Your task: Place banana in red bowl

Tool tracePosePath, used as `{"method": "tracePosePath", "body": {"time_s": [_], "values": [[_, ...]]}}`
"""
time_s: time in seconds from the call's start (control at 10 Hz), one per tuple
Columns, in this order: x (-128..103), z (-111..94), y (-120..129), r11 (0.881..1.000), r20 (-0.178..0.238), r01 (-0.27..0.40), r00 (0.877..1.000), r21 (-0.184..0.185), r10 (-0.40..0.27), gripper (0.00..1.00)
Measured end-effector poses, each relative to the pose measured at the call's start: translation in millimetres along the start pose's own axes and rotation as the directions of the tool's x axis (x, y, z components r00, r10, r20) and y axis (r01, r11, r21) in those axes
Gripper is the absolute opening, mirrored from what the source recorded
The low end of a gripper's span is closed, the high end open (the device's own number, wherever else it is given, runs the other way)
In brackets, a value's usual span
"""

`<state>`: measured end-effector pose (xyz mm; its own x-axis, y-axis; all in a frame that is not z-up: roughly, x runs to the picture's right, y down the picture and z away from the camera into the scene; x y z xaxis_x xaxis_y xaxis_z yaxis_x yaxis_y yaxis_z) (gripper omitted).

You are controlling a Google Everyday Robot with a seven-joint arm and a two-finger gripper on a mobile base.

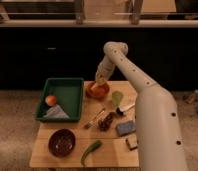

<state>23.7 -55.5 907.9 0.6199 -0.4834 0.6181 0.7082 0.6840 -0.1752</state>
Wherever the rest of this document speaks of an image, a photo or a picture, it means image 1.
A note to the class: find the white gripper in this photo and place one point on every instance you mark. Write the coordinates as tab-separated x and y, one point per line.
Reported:
104	71

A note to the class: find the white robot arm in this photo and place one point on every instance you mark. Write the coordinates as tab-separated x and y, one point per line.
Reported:
158	132

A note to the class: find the red bowl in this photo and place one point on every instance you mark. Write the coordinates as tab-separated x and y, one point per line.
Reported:
97	92

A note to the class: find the dark brown bowl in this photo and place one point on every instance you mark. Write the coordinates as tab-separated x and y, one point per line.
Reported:
61	143

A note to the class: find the green plastic tray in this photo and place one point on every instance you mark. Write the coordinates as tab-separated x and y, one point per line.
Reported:
69	94

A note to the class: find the metal fork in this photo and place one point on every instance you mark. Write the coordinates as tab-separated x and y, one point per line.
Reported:
93	120

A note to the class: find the dark brown grape bunch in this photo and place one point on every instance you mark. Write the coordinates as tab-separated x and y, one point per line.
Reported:
104	124

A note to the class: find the red apple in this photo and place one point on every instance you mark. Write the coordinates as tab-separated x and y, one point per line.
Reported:
51	100

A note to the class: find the blue sponge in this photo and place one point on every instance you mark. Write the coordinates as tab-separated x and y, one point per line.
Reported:
125	128

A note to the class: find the grey folded cloth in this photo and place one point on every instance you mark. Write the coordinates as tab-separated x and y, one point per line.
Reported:
56	112

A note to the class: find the green chili pepper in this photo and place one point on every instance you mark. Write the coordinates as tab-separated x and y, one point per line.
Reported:
90	149

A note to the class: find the white handled knife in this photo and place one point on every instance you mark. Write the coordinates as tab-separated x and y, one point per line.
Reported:
122	109

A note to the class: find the wooden shelf rail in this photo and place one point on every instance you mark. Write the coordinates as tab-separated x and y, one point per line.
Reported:
99	13

